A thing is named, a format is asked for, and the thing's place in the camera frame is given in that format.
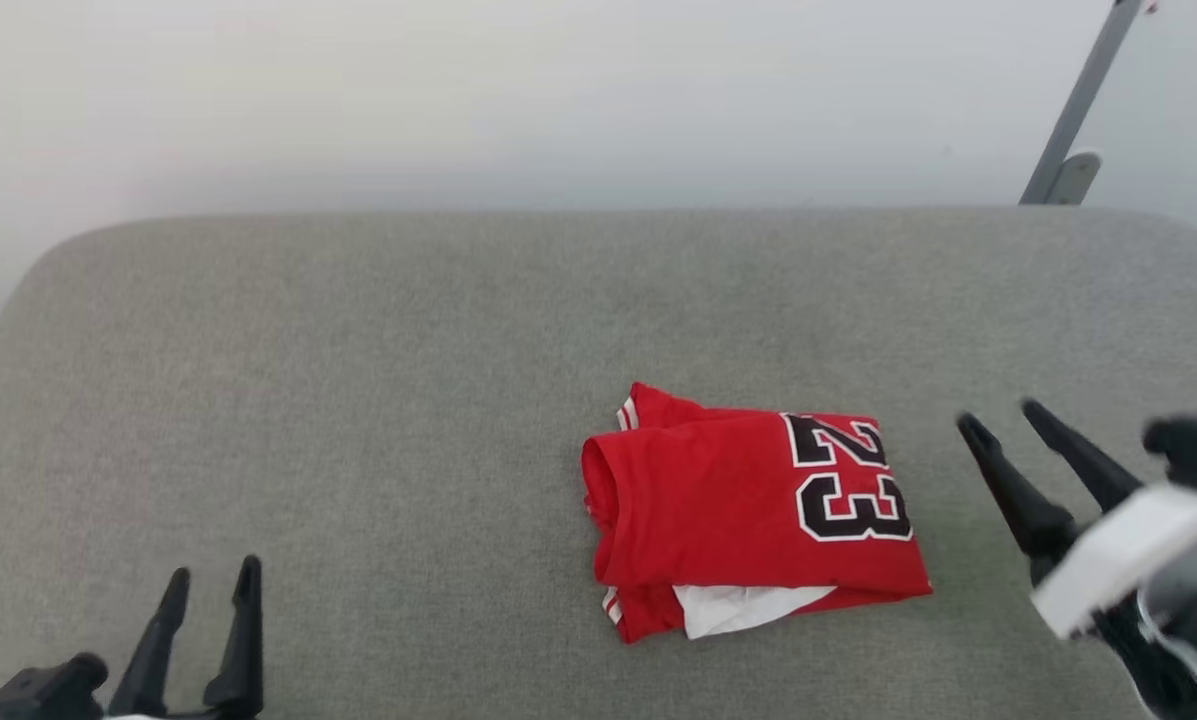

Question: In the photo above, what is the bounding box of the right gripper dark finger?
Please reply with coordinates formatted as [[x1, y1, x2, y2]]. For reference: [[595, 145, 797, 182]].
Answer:
[[1020, 397, 1146, 515], [955, 411, 1079, 563]]

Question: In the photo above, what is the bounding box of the grey metal pole with bracket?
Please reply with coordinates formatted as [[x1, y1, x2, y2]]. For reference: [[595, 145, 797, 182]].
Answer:
[[1019, 0, 1147, 207]]

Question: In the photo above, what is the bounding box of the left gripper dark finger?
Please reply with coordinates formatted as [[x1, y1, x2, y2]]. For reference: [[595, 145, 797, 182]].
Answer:
[[108, 566, 192, 717], [202, 555, 264, 719]]

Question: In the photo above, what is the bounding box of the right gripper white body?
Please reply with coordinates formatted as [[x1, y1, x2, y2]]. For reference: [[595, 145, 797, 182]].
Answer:
[[1028, 484, 1197, 643]]

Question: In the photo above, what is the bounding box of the red and white basketball jersey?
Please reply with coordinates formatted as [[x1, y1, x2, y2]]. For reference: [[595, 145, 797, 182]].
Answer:
[[580, 381, 935, 645]]

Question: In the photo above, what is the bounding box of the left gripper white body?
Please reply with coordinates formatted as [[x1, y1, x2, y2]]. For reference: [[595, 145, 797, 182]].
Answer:
[[103, 706, 261, 720]]

